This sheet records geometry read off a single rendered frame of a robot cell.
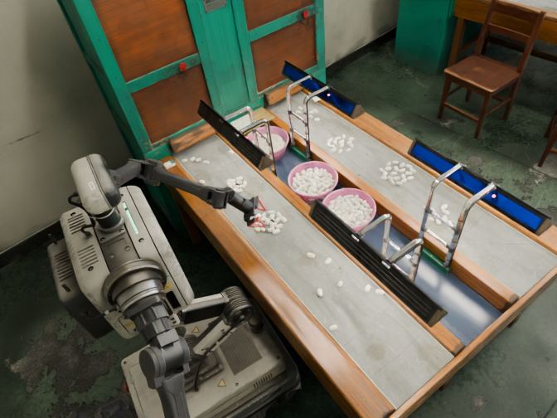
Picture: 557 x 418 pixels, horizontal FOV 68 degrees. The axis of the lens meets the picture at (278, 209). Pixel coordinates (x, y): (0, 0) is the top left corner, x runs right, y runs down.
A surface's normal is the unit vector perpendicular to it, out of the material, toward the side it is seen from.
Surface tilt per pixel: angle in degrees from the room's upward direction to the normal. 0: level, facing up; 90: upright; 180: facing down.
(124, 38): 90
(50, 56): 90
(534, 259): 0
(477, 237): 0
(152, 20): 90
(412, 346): 0
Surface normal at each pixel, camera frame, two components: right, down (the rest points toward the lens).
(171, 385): 0.71, -0.21
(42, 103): 0.65, 0.51
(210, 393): -0.11, -0.66
